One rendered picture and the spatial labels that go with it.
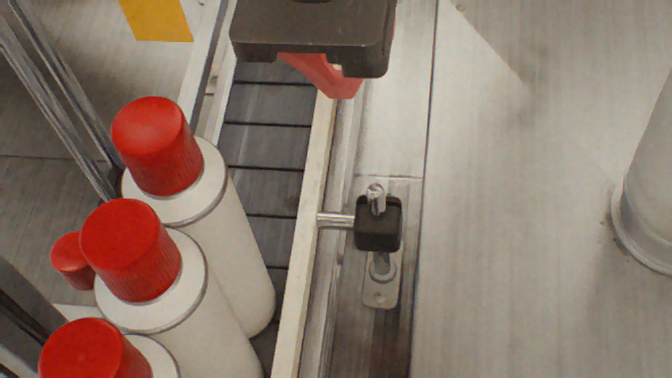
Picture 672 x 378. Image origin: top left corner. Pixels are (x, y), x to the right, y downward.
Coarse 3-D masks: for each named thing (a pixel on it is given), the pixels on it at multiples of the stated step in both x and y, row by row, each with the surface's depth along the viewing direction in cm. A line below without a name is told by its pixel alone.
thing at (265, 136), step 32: (256, 64) 62; (288, 64) 62; (256, 96) 61; (288, 96) 61; (224, 128) 60; (256, 128) 59; (288, 128) 59; (256, 160) 58; (288, 160) 58; (256, 192) 56; (288, 192) 56; (256, 224) 55; (288, 224) 55; (288, 256) 54; (256, 352) 50
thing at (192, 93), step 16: (208, 0) 55; (224, 0) 56; (208, 16) 54; (224, 16) 56; (208, 32) 54; (192, 48) 53; (208, 48) 53; (192, 64) 52; (208, 64) 53; (192, 80) 52; (208, 80) 53; (192, 96) 51; (192, 112) 50; (192, 128) 50
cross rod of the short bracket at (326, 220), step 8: (320, 216) 51; (328, 216) 51; (336, 216) 51; (344, 216) 51; (352, 216) 51; (320, 224) 51; (328, 224) 51; (336, 224) 51; (344, 224) 51; (352, 224) 51
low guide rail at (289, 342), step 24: (312, 144) 54; (312, 168) 53; (312, 192) 52; (312, 216) 51; (312, 240) 50; (312, 264) 51; (288, 288) 49; (288, 312) 48; (288, 336) 47; (288, 360) 46
